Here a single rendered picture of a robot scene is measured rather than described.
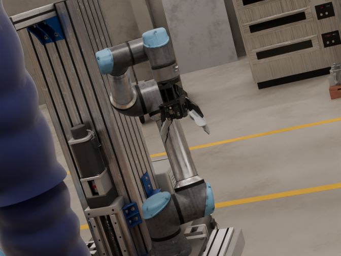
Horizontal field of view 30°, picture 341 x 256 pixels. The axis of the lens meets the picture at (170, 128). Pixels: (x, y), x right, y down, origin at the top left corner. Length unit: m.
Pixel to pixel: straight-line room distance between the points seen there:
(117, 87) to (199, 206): 0.53
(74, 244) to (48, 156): 0.25
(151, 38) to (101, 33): 0.65
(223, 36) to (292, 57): 3.24
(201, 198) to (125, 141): 0.40
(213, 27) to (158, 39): 10.30
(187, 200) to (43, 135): 0.81
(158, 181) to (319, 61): 6.56
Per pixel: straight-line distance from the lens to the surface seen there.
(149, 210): 2.28
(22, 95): 1.61
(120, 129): 2.46
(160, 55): 1.88
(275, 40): 9.09
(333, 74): 7.81
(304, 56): 9.09
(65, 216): 1.71
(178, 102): 1.88
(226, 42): 12.12
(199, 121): 1.94
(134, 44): 1.98
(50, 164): 1.65
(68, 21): 2.38
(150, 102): 2.31
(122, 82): 2.08
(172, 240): 2.33
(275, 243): 4.63
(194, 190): 2.30
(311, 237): 4.60
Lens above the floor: 2.04
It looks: 14 degrees down
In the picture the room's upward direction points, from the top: 17 degrees counter-clockwise
